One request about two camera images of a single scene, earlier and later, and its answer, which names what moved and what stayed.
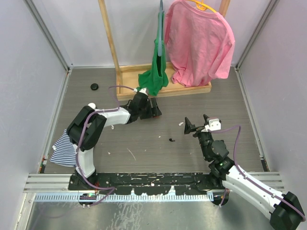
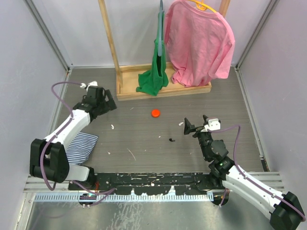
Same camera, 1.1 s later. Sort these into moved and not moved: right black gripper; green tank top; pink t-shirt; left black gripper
Moved: left black gripper
Not moved: pink t-shirt; green tank top; right black gripper
